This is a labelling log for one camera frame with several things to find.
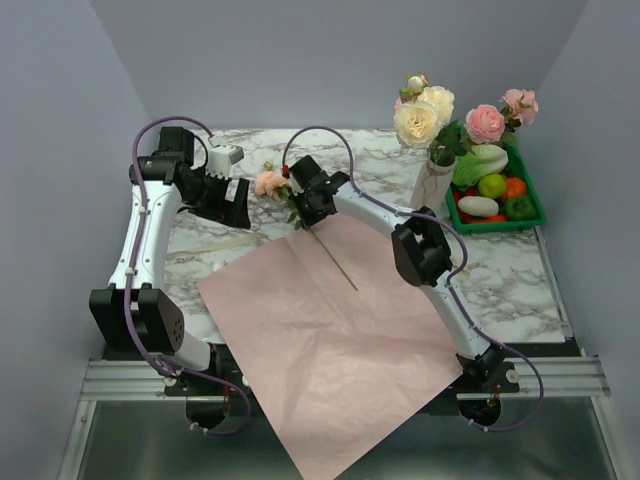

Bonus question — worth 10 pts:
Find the pink rose stem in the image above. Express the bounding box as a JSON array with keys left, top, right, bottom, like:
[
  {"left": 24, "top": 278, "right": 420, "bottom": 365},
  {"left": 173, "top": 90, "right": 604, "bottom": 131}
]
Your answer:
[{"left": 405, "top": 74, "right": 539, "bottom": 148}]

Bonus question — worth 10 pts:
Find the white ribbed ceramic vase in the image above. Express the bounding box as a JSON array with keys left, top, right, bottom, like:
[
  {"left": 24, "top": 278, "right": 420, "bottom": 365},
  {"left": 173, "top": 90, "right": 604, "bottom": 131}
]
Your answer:
[{"left": 409, "top": 158, "right": 457, "bottom": 217}]

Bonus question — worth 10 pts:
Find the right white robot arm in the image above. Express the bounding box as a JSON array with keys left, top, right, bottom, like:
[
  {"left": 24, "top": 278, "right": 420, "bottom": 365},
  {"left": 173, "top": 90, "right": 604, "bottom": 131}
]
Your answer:
[{"left": 284, "top": 155, "right": 504, "bottom": 392}]

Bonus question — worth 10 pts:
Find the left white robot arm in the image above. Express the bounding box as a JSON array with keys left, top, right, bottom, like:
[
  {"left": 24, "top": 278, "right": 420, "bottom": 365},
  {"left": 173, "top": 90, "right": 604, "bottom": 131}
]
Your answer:
[{"left": 89, "top": 124, "right": 251, "bottom": 395}]

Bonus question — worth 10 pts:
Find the peach rose stem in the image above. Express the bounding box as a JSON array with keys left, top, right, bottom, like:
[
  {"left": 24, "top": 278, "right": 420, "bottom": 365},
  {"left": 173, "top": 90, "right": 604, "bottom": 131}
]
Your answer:
[{"left": 254, "top": 161, "right": 359, "bottom": 292}]

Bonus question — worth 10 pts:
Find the white toy potato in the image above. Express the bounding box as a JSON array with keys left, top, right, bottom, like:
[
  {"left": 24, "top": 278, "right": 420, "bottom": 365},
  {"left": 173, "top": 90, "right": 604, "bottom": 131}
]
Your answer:
[{"left": 457, "top": 196, "right": 499, "bottom": 218}]

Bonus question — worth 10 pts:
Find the green plastic tray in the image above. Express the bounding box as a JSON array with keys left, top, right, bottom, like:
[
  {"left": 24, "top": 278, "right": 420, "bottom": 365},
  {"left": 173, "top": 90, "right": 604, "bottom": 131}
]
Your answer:
[{"left": 445, "top": 143, "right": 546, "bottom": 235}]

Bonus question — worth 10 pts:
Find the green toy bell pepper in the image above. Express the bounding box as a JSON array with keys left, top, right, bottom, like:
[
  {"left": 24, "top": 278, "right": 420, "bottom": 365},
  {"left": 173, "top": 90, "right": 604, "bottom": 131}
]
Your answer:
[{"left": 504, "top": 195, "right": 537, "bottom": 221}]

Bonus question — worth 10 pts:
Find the purple wrapping paper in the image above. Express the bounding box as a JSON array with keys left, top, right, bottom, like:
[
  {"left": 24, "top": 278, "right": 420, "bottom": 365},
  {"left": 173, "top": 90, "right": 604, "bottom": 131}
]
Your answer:
[{"left": 198, "top": 215, "right": 461, "bottom": 479}]

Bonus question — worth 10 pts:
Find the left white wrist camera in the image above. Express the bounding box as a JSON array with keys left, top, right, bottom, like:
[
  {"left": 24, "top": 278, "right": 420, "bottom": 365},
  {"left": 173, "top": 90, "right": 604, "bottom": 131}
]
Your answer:
[{"left": 205, "top": 144, "right": 244, "bottom": 179}]

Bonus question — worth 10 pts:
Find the beige ribbon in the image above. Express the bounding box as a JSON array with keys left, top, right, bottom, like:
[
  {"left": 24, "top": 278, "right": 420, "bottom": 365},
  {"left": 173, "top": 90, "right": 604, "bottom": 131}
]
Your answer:
[{"left": 167, "top": 234, "right": 474, "bottom": 279}]

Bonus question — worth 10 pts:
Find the orange toy carrot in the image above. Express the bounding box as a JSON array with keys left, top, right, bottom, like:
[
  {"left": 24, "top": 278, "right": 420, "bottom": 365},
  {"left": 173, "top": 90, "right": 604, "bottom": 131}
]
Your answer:
[{"left": 472, "top": 214, "right": 508, "bottom": 224}]

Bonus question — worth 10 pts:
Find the toy lettuce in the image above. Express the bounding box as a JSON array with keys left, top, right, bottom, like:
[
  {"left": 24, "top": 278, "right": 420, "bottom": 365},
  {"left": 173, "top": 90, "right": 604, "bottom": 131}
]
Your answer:
[{"left": 452, "top": 144, "right": 508, "bottom": 188}]

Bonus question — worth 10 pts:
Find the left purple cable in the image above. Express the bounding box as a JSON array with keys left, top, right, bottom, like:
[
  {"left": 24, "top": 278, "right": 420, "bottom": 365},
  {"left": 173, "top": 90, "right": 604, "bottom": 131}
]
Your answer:
[{"left": 123, "top": 114, "right": 251, "bottom": 436}]

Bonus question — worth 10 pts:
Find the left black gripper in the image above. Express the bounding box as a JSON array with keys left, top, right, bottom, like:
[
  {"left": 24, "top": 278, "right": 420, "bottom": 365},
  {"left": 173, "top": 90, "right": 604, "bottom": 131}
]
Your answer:
[{"left": 184, "top": 167, "right": 251, "bottom": 229}]

